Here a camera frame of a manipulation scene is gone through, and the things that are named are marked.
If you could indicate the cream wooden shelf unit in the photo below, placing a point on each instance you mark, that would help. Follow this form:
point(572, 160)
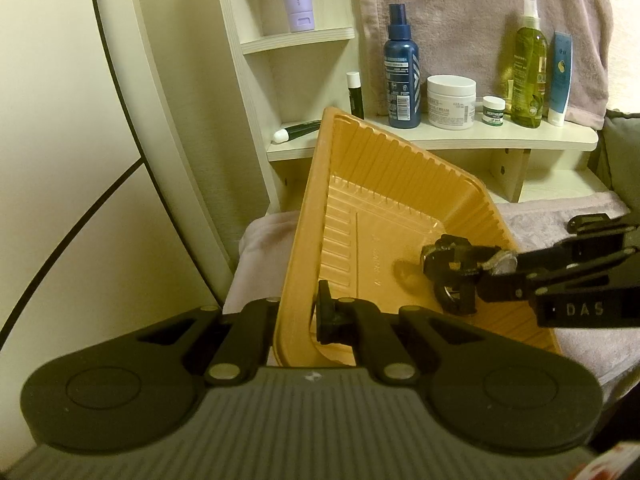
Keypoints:
point(450, 139)

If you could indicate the cream curved side panel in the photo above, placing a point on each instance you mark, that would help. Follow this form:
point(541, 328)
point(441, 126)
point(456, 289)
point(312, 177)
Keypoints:
point(165, 85)

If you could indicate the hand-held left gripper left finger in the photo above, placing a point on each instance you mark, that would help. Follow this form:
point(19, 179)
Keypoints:
point(252, 327)

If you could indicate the small green-labelled jar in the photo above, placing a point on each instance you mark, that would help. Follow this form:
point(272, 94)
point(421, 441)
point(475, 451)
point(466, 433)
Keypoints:
point(493, 112)

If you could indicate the pink fleece blanket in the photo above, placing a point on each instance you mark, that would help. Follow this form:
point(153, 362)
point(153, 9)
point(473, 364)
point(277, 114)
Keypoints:
point(540, 220)

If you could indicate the yellow-green spray bottle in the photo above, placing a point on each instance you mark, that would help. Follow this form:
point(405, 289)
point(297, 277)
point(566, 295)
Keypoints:
point(529, 70)

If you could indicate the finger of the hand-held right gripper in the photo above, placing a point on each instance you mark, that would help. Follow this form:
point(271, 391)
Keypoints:
point(500, 287)
point(452, 255)

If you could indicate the blue and white tube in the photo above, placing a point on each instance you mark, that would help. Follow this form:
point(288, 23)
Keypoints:
point(560, 80)

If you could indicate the grey cushion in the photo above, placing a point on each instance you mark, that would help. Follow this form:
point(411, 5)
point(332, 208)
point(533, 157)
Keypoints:
point(622, 150)

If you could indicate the white cream jar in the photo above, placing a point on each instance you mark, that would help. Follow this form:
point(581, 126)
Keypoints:
point(451, 102)

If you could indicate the blue spray bottle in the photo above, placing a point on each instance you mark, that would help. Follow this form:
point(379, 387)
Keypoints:
point(401, 75)

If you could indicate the orange plastic tray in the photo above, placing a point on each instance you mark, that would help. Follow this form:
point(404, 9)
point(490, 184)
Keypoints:
point(400, 185)

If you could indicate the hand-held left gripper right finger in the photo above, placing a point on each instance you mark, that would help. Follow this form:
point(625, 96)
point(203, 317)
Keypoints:
point(326, 312)

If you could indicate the red and white packet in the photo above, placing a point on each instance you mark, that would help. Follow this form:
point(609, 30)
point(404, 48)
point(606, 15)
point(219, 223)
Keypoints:
point(615, 465)

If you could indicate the white-capped lip balm stick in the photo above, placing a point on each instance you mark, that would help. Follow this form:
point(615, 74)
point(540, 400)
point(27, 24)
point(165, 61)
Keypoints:
point(356, 95)

